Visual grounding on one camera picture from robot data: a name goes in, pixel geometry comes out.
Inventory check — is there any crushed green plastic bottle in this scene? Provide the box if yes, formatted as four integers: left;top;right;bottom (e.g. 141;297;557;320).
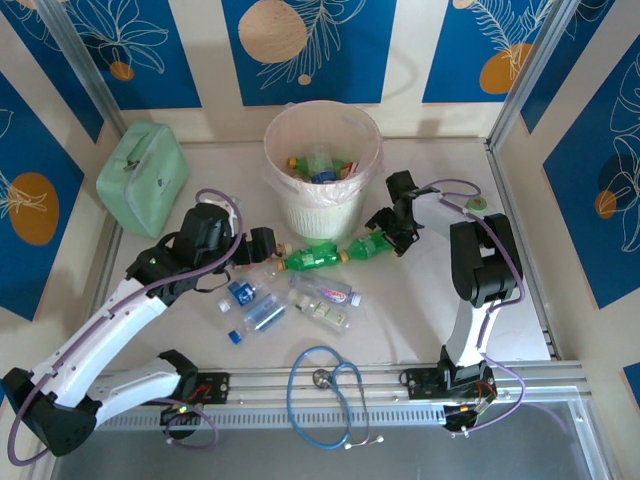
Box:
339;228;401;263

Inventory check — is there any blue label bottle white cap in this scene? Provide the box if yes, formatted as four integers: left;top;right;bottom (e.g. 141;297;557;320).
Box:
217;269;282;315

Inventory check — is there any green bottle with white label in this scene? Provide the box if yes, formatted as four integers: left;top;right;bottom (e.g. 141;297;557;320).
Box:
276;241;343;275

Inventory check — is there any white plastic bin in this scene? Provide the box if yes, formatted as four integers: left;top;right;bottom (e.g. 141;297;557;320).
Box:
263;101;385;247

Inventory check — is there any clear bottle with blue cap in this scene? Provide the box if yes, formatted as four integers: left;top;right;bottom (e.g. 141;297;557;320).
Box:
227;293;290;346

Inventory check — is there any pink plastic bin liner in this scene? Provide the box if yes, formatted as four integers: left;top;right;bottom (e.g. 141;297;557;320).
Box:
259;101;386;206

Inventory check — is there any clear bottle with purple label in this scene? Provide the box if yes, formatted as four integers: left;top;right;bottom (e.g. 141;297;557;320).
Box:
288;272;363;308

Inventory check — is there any clear bottle green white label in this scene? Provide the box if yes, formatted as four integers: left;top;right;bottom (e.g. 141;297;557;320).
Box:
293;293;352;335

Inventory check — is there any mint green zip case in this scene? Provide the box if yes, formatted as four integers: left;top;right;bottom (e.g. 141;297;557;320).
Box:
95;121;190;239

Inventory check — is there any blue stethoscope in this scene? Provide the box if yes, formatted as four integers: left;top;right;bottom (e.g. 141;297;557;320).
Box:
286;344;385;451

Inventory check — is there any black controller box with LED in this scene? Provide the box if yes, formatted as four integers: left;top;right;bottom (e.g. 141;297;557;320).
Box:
159;403;202;427
442;397;494;432

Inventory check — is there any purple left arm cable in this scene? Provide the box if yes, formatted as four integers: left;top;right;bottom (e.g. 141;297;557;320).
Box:
8;188;245;467

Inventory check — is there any aluminium table edge rail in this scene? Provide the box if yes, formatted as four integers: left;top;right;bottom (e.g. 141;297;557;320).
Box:
42;360;594;414

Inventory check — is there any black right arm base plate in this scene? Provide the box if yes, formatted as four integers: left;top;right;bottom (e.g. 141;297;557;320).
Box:
401;367;497;402

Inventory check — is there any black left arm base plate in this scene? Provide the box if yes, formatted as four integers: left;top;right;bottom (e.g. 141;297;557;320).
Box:
138;371;232;407

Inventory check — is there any grey slotted cable duct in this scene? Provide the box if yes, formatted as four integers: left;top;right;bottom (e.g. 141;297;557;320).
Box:
63;410;447;432

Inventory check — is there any aluminium frame post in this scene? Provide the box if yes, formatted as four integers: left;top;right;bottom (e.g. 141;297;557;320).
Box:
35;0;129;139
485;0;577;154

